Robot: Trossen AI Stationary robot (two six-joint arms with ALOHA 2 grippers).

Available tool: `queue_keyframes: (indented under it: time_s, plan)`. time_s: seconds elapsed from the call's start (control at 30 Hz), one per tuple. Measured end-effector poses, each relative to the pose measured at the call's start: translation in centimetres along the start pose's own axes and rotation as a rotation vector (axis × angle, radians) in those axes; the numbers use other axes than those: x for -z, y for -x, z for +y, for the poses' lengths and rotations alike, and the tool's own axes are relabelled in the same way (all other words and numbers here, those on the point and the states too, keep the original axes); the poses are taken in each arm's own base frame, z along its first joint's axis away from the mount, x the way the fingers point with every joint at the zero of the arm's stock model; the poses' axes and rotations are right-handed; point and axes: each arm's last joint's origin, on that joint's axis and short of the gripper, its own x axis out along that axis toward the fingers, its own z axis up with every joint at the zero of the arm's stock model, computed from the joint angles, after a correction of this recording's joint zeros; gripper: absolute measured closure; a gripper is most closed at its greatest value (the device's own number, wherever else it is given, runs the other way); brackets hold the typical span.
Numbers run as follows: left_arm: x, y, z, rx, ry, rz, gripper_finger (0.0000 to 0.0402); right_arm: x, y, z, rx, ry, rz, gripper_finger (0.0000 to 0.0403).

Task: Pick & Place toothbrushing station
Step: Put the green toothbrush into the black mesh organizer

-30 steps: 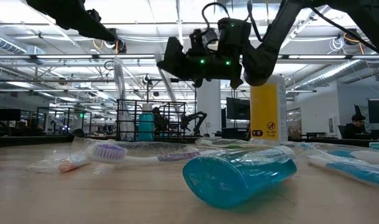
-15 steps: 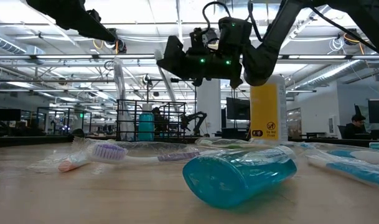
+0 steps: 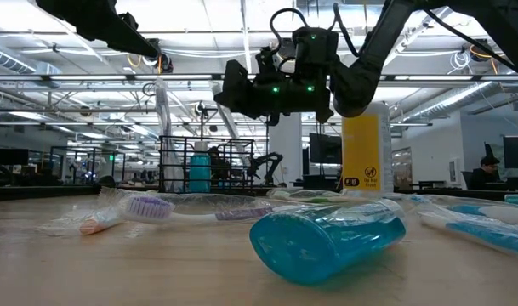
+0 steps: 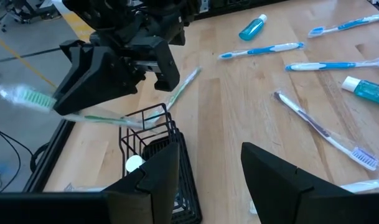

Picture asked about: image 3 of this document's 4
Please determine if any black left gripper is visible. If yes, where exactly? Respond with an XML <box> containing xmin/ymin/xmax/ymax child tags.
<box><xmin>35</xmin><ymin>0</ymin><xmax>161</xmax><ymax>59</ymax></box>

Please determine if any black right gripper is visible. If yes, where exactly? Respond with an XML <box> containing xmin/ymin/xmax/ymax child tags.
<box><xmin>213</xmin><ymin>59</ymin><xmax>334</xmax><ymax>125</ymax></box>

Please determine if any blue white toothbrush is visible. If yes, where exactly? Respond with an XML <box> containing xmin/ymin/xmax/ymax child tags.
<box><xmin>347</xmin><ymin>189</ymin><xmax>417</xmax><ymax>205</ymax></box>
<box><xmin>416</xmin><ymin>210</ymin><xmax>518</xmax><ymax>258</ymax></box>
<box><xmin>154</xmin><ymin>77</ymin><xmax>184</xmax><ymax>192</ymax></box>
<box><xmin>407</xmin><ymin>195</ymin><xmax>518</xmax><ymax>226</ymax></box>

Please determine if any purple white toothbrush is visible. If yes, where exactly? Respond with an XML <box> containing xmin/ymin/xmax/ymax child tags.
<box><xmin>121</xmin><ymin>194</ymin><xmax>281</xmax><ymax>224</ymax></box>

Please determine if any orange white toothbrush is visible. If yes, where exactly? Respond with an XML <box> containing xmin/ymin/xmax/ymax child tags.
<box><xmin>37</xmin><ymin>202</ymin><xmax>128</xmax><ymax>237</ymax></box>

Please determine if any yellow wipes canister white lid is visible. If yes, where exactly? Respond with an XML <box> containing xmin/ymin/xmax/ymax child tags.
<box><xmin>341</xmin><ymin>101</ymin><xmax>395</xmax><ymax>193</ymax></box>

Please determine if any person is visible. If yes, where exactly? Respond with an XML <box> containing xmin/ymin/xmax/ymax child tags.
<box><xmin>470</xmin><ymin>155</ymin><xmax>504</xmax><ymax>190</ymax></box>

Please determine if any black ceiling cable reel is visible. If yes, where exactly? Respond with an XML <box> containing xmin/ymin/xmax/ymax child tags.
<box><xmin>469</xmin><ymin>37</ymin><xmax>497</xmax><ymax>63</ymax></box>
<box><xmin>156</xmin><ymin>50</ymin><xmax>175</xmax><ymax>74</ymax></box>

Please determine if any black wire caddy basket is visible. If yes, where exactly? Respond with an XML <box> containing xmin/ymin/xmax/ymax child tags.
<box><xmin>157</xmin><ymin>134</ymin><xmax>256</xmax><ymax>195</ymax></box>

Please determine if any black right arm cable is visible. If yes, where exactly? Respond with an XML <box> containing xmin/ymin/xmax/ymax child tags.
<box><xmin>268</xmin><ymin>7</ymin><xmax>311</xmax><ymax>59</ymax></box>

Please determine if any black background workcell frame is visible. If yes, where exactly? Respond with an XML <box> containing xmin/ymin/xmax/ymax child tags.
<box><xmin>48</xmin><ymin>144</ymin><xmax>127</xmax><ymax>184</ymax></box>

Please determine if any silver ventilation duct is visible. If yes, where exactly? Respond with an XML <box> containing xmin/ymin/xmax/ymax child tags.
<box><xmin>401</xmin><ymin>78</ymin><xmax>518</xmax><ymax>125</ymax></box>
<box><xmin>0</xmin><ymin>42</ymin><xmax>62</xmax><ymax>76</ymax></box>

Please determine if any black aluminium table frame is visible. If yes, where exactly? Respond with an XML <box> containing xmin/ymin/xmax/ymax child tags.
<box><xmin>0</xmin><ymin>183</ymin><xmax>518</xmax><ymax>201</ymax></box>

